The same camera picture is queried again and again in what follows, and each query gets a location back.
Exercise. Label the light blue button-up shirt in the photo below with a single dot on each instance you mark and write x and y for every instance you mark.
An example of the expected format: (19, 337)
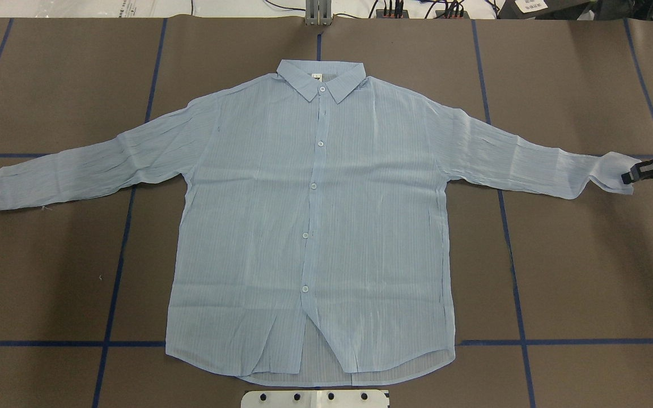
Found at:
(313, 248)

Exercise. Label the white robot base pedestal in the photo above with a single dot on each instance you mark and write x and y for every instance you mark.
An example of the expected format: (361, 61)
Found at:
(317, 398)

